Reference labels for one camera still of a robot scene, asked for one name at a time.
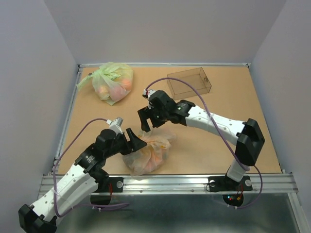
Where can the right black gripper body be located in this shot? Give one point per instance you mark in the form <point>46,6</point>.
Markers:
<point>159,117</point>

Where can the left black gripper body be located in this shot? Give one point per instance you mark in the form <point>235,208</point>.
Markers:
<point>120,146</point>

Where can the orange translucent plastic bag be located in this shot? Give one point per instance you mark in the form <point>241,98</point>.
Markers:
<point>152,156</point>

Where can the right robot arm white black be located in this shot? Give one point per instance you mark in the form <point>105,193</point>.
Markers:
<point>246,136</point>

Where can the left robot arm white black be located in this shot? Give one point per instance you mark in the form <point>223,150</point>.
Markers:
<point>83,178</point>

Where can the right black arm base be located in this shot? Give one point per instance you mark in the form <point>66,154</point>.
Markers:
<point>233,190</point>

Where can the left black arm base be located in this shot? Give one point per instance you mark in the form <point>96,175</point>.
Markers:
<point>107,191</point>

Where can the green plastic bag with fruit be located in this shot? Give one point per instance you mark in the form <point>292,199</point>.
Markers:
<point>111,81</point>

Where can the clear plastic box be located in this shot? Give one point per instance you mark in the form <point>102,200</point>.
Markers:
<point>195,77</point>

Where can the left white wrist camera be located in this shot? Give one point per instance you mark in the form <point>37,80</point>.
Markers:
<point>115,125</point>

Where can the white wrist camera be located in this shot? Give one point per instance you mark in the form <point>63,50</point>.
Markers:
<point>147,93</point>
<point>115,125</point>

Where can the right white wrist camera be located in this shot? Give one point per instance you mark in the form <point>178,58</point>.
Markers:
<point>147,93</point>

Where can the aluminium front rail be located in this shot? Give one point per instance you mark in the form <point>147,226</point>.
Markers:
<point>197,184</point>

